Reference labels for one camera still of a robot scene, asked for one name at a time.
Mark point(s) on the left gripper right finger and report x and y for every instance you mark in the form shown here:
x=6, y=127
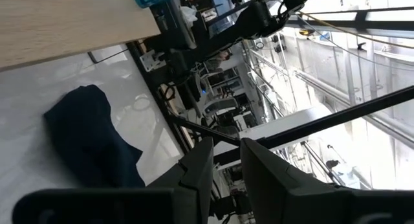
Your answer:
x=284, y=195

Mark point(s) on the white power adapter box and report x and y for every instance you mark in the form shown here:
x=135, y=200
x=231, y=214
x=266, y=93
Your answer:
x=150, y=60

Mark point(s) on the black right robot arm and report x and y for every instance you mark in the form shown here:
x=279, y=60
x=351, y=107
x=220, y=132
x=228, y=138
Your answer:
x=249, y=23

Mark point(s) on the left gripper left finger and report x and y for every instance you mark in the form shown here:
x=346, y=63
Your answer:
x=194, y=185

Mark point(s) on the wooden shelf with black legs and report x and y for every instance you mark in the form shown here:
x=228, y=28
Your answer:
x=64, y=23

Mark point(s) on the dark blue cloth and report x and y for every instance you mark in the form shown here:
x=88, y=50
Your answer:
x=87, y=136

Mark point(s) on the black rig frame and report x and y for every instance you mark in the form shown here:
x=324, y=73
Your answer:
x=323, y=124

